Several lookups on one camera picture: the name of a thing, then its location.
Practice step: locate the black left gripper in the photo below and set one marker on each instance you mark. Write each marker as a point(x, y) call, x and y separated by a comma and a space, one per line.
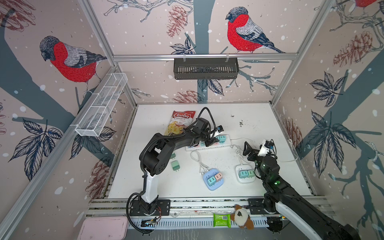
point(211, 141)

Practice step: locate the blue square power socket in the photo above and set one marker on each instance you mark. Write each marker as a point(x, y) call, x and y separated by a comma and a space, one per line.
point(209, 174)

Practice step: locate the white square power socket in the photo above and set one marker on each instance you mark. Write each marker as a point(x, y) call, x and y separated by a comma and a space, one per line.
point(244, 167)

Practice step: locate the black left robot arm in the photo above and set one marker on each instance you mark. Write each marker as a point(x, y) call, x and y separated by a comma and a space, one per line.
point(157, 153)

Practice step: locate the pink tray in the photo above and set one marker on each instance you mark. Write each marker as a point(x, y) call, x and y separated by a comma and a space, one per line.
point(104, 228)

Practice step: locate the green wet wipes pack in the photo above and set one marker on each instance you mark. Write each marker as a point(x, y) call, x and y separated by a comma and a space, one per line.
point(222, 220)

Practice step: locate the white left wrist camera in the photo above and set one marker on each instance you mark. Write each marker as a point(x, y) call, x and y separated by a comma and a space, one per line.
point(219, 130)

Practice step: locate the black hanging wire basket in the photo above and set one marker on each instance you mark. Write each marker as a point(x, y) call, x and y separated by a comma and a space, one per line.
point(206, 68)

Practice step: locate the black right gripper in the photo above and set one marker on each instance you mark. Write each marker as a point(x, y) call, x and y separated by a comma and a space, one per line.
point(247, 152)

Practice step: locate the pink plug adapter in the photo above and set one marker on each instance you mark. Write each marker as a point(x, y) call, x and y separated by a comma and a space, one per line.
point(218, 177)

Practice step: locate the white long power strip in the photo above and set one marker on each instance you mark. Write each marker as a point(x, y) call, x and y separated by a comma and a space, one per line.
point(201, 145)

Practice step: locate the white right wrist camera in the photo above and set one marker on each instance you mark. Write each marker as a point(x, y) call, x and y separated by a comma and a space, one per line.
point(267, 148)

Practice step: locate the red Chuba cassava chips bag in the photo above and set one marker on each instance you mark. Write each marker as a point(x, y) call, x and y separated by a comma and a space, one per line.
point(179, 121)

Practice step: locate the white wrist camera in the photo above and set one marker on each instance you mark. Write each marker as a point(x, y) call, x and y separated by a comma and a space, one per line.
point(267, 148)
point(219, 130)

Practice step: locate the brown white plush toy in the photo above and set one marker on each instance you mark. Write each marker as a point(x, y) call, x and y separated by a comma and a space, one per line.
point(241, 218)

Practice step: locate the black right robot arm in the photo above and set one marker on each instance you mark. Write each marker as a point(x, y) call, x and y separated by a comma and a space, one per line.
point(282, 198)

